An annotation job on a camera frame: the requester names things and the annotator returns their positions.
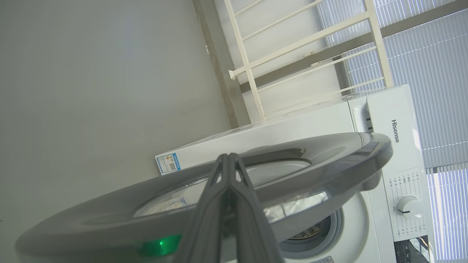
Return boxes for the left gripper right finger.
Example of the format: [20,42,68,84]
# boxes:
[230,153,284,263]

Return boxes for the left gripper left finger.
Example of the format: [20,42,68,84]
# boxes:
[172,153,230,263]

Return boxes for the dark grey washing machine door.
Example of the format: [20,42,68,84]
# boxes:
[15,131,393,263]

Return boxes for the steel washing machine drum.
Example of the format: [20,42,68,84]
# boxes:
[289,216,331,240]

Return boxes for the grey rubber door gasket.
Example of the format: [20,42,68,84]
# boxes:
[280,210,344,260]

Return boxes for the white washing machine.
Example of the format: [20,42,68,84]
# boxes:
[155,85,437,263]

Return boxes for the blue energy label sticker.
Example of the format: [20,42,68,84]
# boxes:
[155,152,181,175]

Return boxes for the white drying rack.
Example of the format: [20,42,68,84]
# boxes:
[224,0,395,122]

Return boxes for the white control panel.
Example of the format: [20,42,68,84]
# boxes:
[380,165,431,243]

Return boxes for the white control knob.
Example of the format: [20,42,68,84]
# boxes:
[396,195,424,220]

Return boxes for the white Hisense detergent drawer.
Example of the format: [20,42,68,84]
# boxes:
[367,86,424,172]

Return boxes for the grey window blinds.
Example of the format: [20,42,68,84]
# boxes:
[316,0,468,262]

